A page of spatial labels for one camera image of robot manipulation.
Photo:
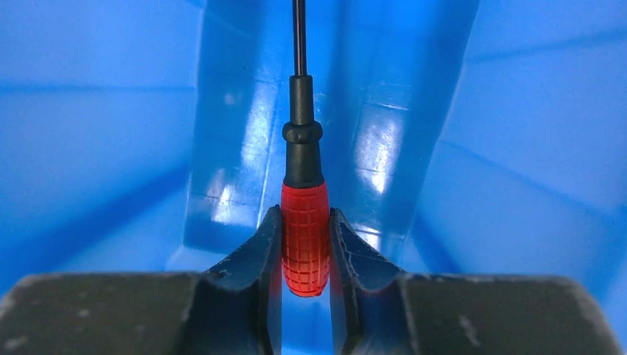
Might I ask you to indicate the blue plastic bin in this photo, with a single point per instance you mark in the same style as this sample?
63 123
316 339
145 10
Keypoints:
477 137

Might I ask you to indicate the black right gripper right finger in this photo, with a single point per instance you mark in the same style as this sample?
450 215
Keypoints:
379 308

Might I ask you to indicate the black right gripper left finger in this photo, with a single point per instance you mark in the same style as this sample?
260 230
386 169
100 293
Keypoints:
232 308

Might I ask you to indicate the red black screwdriver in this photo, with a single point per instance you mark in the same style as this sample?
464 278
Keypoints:
304 196

